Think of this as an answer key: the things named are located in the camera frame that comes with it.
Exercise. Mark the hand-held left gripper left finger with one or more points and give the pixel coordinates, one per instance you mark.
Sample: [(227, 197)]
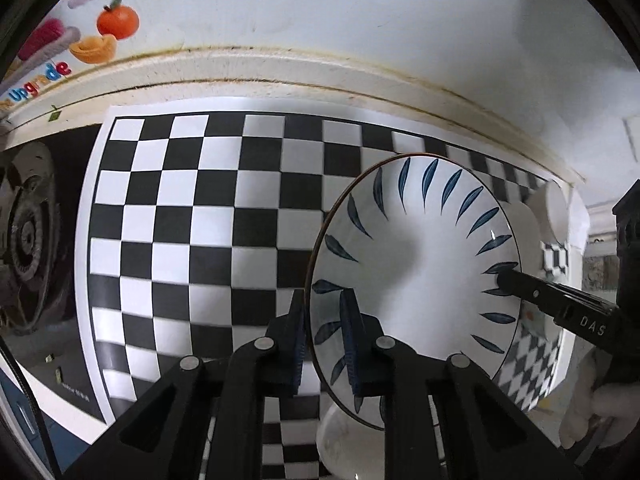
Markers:
[(298, 345)]

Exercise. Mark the white plate blue leaf pattern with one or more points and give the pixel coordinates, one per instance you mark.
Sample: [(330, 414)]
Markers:
[(425, 260)]

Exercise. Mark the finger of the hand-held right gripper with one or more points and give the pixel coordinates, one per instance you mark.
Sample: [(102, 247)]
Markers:
[(540, 295)]

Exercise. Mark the colourful fruit wall sticker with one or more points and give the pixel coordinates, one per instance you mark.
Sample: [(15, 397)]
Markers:
[(117, 22)]

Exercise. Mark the white ceramic bowl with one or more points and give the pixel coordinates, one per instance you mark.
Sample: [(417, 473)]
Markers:
[(340, 445), (552, 205)]

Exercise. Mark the person's right hand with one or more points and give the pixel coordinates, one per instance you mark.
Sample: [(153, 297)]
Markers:
[(582, 420)]

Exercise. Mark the black gas stove burner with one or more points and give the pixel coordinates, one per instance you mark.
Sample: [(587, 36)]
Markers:
[(30, 230)]

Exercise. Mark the black white checkered mat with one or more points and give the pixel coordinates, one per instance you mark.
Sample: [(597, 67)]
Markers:
[(200, 210)]

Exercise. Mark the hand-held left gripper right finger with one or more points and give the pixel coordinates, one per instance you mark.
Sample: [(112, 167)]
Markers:
[(350, 340)]

